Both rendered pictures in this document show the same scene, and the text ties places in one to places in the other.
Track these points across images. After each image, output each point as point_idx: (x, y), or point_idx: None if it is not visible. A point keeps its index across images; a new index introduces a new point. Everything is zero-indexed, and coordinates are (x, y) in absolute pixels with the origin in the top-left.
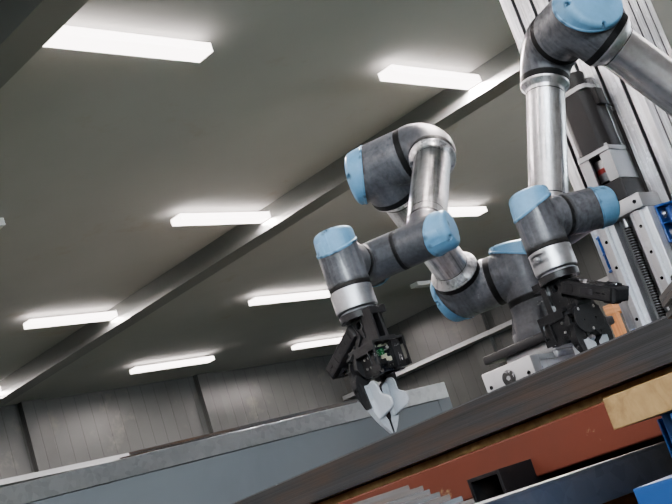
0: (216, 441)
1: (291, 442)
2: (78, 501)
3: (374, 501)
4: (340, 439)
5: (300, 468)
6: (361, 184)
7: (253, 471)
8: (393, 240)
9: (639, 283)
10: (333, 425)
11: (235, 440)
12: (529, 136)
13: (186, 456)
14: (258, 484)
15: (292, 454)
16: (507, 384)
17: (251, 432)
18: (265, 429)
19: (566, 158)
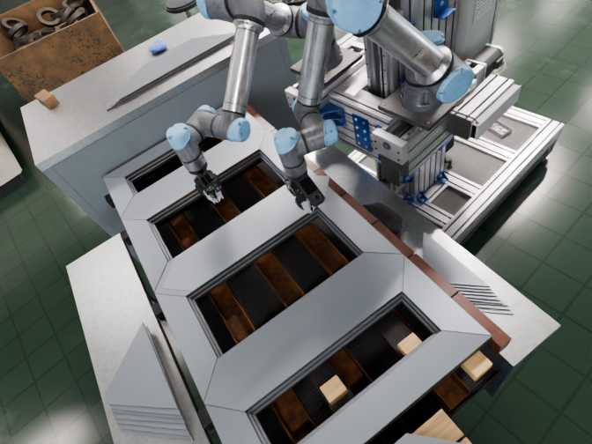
0: (159, 98)
1: (198, 85)
2: (99, 144)
3: (166, 408)
4: (224, 76)
5: (203, 96)
6: (207, 17)
7: (180, 105)
8: (212, 130)
9: (375, 59)
10: (219, 70)
11: (168, 94)
12: (304, 55)
13: (145, 109)
14: (183, 109)
15: (199, 91)
16: (208, 412)
17: (176, 87)
18: (183, 84)
19: (324, 74)
